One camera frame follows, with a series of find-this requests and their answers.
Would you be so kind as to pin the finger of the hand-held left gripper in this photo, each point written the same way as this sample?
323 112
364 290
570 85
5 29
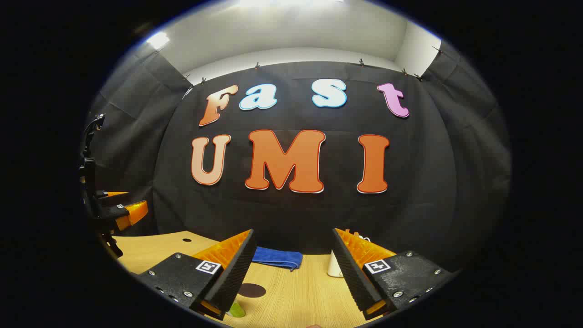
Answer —
134 214
116 196

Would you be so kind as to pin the clear water bottle green label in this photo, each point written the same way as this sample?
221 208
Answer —
237 310

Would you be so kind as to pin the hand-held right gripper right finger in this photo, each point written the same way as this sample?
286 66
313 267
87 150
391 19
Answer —
353 273

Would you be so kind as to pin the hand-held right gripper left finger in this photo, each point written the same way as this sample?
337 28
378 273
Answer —
237 269

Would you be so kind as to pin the blue folded towel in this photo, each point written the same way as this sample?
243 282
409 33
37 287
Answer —
278 257

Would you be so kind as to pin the black backdrop cloth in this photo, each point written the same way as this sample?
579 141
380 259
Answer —
296 218

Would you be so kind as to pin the white toaster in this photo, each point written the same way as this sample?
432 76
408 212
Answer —
334 266

